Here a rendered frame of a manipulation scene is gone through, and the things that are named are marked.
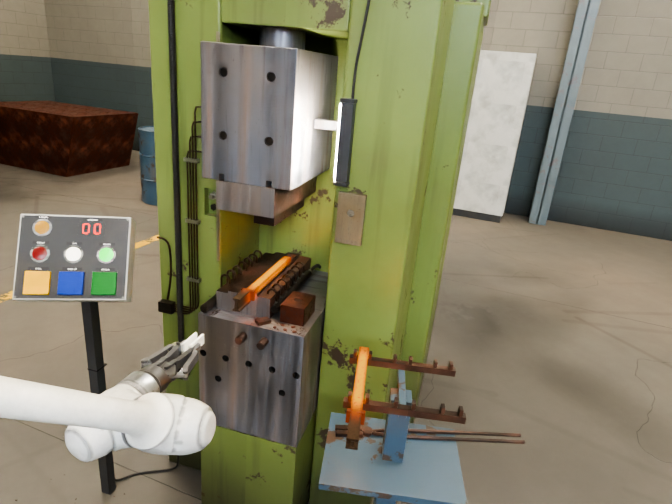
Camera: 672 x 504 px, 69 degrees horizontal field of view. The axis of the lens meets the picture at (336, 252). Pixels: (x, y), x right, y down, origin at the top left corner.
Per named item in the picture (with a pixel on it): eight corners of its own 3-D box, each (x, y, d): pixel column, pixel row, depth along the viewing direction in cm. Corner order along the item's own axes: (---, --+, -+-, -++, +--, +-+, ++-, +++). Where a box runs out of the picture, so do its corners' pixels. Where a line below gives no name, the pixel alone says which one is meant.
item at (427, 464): (466, 511, 130) (467, 505, 129) (318, 489, 133) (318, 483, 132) (452, 433, 158) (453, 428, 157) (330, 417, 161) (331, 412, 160)
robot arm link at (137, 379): (148, 422, 108) (164, 406, 114) (146, 388, 105) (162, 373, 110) (113, 412, 110) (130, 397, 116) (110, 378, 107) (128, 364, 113)
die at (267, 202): (273, 218, 152) (274, 188, 149) (215, 209, 156) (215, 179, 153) (315, 191, 190) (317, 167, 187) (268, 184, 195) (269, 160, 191)
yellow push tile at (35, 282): (48, 294, 154) (50, 271, 156) (22, 294, 153) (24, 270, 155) (50, 295, 156) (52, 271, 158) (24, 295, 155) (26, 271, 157)
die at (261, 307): (269, 319, 164) (270, 296, 161) (215, 307, 169) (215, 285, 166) (309, 275, 202) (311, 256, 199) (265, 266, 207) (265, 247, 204)
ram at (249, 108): (316, 195, 145) (327, 50, 132) (201, 177, 154) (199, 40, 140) (351, 172, 184) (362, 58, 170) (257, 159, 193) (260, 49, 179)
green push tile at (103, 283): (115, 294, 158) (116, 272, 159) (90, 294, 157) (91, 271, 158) (116, 295, 160) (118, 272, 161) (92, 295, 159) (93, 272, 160)
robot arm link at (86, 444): (115, 419, 111) (164, 424, 107) (61, 468, 97) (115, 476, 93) (103, 378, 108) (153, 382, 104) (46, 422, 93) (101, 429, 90)
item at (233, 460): (289, 545, 187) (296, 448, 171) (201, 516, 196) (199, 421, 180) (331, 446, 238) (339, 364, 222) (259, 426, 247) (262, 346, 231)
